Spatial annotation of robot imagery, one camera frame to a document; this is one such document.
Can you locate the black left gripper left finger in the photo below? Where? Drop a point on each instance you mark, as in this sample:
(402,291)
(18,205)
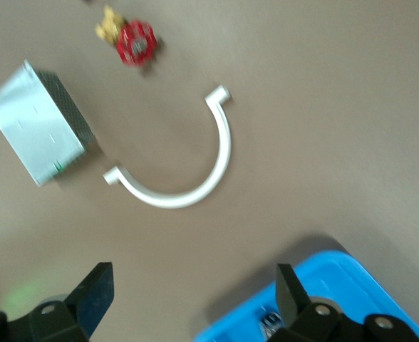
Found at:
(88,303)

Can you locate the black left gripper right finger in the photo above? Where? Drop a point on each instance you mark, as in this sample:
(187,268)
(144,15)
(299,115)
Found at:
(291,303)

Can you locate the blue plastic tray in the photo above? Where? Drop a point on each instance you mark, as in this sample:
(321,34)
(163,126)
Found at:
(337,285)

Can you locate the brown table cover mat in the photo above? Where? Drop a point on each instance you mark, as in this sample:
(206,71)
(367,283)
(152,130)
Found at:
(302,142)

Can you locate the silver metal power supply box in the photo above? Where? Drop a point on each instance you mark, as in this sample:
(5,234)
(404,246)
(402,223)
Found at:
(35,124)

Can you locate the brass valve red handwheel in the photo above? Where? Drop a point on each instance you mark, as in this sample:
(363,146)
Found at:
(134,42)

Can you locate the white half-round pipe bracket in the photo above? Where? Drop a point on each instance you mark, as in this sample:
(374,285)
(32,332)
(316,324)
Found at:
(223,142)

